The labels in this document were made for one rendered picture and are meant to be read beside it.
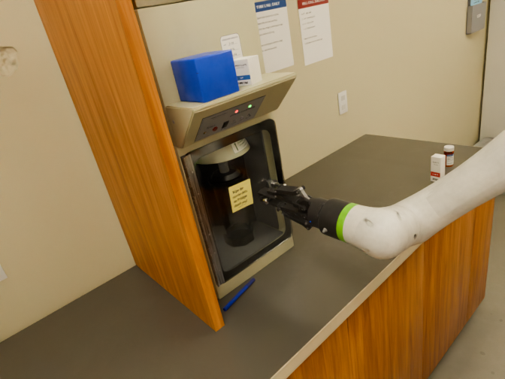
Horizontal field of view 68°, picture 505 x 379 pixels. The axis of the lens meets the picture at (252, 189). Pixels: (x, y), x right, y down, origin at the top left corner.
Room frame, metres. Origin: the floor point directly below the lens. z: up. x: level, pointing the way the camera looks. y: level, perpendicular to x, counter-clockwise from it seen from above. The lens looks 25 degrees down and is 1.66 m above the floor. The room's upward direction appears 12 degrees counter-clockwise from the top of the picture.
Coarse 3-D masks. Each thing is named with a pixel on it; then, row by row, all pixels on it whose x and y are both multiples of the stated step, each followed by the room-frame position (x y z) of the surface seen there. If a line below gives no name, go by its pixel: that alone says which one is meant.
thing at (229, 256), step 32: (256, 128) 0.99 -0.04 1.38; (192, 160) 0.86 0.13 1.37; (224, 160) 0.91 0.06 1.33; (256, 160) 0.98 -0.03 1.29; (224, 192) 0.90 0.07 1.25; (256, 192) 0.96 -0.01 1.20; (224, 224) 0.89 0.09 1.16; (256, 224) 0.95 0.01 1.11; (288, 224) 1.02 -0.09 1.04; (224, 256) 0.87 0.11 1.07; (256, 256) 0.94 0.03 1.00
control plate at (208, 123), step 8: (264, 96) 0.91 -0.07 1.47; (248, 104) 0.89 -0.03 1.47; (256, 104) 0.92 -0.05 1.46; (224, 112) 0.84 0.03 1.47; (232, 112) 0.87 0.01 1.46; (240, 112) 0.89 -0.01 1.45; (248, 112) 0.92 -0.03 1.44; (256, 112) 0.95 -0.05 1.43; (208, 120) 0.82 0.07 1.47; (216, 120) 0.84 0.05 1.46; (224, 120) 0.87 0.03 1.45; (232, 120) 0.90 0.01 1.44; (240, 120) 0.92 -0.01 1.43; (200, 128) 0.82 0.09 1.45; (208, 128) 0.84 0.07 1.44; (224, 128) 0.90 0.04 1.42; (200, 136) 0.85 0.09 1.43
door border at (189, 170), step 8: (192, 168) 0.86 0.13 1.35; (192, 176) 0.85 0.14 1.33; (192, 184) 0.85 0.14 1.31; (192, 192) 0.84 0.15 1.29; (200, 192) 0.86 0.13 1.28; (200, 200) 0.86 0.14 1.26; (200, 208) 0.85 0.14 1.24; (200, 224) 0.85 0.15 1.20; (208, 224) 0.86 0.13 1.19; (208, 232) 0.86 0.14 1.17; (208, 240) 0.85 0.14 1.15; (208, 248) 0.84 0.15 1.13; (216, 256) 0.86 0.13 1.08; (216, 264) 0.85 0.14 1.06; (216, 272) 0.85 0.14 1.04; (224, 280) 0.86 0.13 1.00
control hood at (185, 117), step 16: (272, 80) 0.91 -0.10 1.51; (288, 80) 0.94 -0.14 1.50; (224, 96) 0.82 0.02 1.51; (240, 96) 0.84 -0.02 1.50; (256, 96) 0.89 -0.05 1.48; (272, 96) 0.95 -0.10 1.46; (176, 112) 0.82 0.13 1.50; (192, 112) 0.77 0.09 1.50; (208, 112) 0.80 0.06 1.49; (176, 128) 0.83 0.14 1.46; (192, 128) 0.80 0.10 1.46; (176, 144) 0.85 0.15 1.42
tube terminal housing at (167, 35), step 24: (216, 0) 0.98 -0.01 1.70; (240, 0) 1.02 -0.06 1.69; (144, 24) 0.86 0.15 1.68; (168, 24) 0.89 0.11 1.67; (192, 24) 0.93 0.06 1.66; (216, 24) 0.97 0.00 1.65; (240, 24) 1.01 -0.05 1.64; (168, 48) 0.88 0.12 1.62; (192, 48) 0.92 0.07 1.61; (216, 48) 0.96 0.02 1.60; (168, 72) 0.87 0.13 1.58; (264, 72) 1.04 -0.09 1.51; (168, 96) 0.86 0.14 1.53; (168, 120) 0.86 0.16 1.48; (192, 144) 0.88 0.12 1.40; (288, 240) 1.03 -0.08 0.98; (264, 264) 0.96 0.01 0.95; (216, 288) 0.86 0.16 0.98
